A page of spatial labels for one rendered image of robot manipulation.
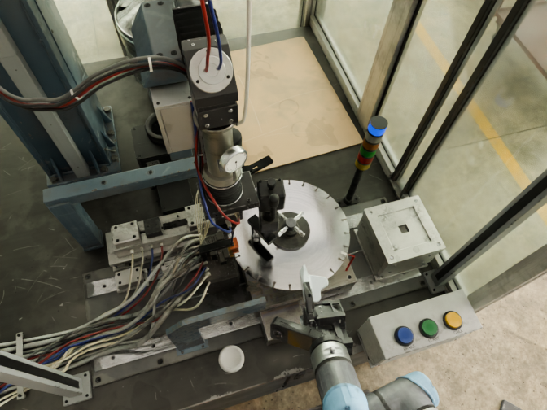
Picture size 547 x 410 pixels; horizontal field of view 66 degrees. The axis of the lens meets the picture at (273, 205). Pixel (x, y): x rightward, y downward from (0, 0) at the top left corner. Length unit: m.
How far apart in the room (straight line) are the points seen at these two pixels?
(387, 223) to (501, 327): 1.20
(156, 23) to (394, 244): 0.85
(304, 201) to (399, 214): 0.29
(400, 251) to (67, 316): 0.97
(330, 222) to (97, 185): 0.62
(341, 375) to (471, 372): 1.46
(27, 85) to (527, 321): 2.24
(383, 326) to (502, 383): 1.19
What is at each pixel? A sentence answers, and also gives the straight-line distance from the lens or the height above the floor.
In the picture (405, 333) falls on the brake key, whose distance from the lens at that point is 1.17.
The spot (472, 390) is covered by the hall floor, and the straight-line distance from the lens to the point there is 2.22.
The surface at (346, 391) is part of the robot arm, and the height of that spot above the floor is 1.22.
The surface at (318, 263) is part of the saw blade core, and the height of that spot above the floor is 0.95.
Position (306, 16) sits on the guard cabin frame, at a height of 0.79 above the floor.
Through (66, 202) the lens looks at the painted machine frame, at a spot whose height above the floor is 1.03.
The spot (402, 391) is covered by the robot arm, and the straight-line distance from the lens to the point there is 0.91.
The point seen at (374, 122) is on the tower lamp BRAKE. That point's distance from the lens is 1.13.
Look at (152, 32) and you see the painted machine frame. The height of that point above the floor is 1.52.
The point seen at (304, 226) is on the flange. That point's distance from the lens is 1.15.
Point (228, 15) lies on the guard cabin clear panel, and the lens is 1.94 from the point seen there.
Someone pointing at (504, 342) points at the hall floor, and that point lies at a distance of 2.34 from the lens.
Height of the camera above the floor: 1.99
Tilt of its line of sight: 61 degrees down
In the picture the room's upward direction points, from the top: 5 degrees clockwise
